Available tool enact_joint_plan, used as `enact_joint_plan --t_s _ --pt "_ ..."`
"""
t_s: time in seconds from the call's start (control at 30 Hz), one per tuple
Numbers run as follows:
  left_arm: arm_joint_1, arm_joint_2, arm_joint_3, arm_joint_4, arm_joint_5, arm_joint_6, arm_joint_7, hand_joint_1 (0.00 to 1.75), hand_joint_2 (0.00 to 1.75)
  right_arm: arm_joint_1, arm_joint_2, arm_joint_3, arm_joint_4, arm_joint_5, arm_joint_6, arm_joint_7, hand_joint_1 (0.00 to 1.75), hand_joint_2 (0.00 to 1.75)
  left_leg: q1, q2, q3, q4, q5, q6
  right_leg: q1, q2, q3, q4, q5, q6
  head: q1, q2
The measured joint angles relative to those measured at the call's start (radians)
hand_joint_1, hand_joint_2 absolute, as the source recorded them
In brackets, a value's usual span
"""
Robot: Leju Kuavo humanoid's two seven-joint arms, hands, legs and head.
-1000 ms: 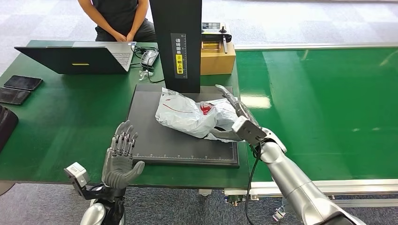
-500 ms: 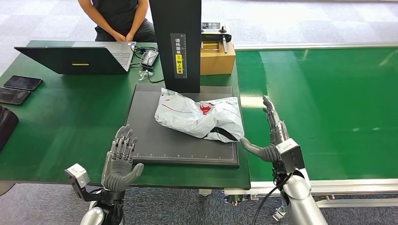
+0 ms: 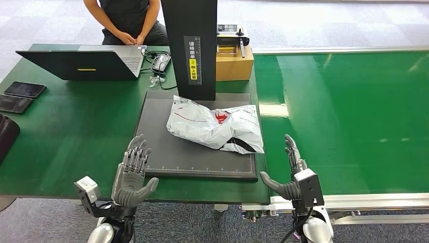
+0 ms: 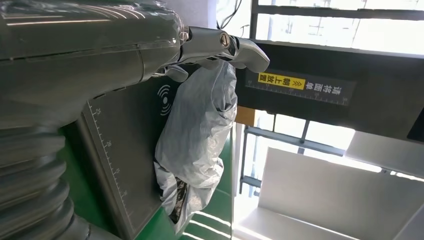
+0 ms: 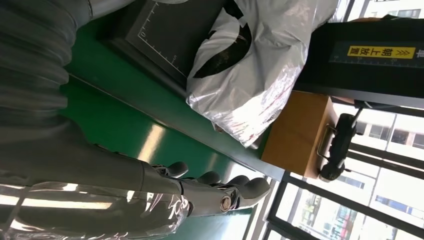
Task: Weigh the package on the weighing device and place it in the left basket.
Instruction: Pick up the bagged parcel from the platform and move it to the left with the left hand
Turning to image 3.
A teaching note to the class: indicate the person's right hand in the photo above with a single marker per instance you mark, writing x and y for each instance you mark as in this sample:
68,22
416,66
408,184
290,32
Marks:
126,38

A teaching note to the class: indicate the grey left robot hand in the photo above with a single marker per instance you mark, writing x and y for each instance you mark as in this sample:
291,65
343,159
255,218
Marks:
130,191

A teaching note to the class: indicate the person's left hand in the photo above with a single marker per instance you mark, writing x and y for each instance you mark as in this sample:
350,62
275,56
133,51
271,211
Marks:
140,40

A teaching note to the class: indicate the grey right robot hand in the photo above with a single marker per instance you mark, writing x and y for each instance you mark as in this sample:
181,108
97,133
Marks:
288,191

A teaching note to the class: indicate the white package with red print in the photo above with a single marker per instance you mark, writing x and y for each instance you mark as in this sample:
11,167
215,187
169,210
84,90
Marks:
207,129

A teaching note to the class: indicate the person's right forearm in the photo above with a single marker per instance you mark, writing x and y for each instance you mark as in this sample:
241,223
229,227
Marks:
104,18

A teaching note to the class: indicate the person's left forearm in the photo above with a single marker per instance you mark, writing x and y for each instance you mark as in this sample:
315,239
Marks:
150,20

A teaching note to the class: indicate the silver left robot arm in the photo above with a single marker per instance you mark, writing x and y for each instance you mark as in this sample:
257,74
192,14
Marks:
100,233

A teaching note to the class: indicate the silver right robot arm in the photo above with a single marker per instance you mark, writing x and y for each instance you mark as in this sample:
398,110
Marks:
316,231

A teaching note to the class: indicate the black weighing device with column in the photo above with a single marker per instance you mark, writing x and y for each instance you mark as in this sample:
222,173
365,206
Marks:
161,151

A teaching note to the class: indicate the dark brown basket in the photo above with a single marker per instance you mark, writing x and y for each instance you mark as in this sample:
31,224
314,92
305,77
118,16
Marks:
7,135

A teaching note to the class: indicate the person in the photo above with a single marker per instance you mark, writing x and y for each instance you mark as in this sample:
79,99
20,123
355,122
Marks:
127,15

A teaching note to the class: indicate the grey power adapter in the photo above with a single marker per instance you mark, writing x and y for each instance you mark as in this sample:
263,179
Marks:
161,63

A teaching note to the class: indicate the clear plastic wrapper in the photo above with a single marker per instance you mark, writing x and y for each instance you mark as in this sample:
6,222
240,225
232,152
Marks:
157,81

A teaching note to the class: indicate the black open laptop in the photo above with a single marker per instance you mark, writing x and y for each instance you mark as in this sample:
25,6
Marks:
82,65

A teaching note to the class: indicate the white table foot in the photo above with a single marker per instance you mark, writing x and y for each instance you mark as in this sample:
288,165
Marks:
221,208

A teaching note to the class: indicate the black remote controller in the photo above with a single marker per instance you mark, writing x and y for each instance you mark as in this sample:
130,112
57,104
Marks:
233,38

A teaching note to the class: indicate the brown cardboard box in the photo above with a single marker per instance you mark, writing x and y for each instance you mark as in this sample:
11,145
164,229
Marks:
234,67

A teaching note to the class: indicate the black smartphone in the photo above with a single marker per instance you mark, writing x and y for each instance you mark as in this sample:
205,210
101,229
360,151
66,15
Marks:
25,89
14,103

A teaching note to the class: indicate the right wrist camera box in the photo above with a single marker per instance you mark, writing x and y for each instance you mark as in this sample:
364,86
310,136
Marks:
311,189

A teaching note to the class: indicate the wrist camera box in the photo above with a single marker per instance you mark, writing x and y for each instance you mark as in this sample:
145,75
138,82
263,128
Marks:
311,189
87,187

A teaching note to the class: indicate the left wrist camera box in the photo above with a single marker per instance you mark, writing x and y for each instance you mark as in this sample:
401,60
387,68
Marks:
87,187

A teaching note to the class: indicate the green conveyor with aluminium frame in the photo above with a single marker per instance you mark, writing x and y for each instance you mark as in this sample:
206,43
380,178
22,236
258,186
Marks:
352,100

